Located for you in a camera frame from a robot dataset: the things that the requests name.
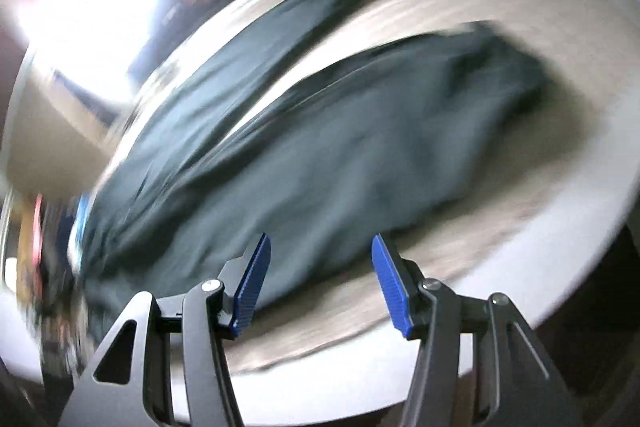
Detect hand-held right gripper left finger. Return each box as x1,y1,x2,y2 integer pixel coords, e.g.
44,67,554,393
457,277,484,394
57,233,272,427

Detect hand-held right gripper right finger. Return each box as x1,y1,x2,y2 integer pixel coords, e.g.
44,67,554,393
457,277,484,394
371,234,583,427

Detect dark grey pants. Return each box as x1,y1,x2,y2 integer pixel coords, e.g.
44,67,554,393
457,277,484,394
75,0,551,358

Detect light blue garment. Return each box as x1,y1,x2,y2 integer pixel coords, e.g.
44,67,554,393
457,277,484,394
70,194,93,258

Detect pink garment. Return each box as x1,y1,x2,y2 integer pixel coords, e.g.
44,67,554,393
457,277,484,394
31,194,46,268

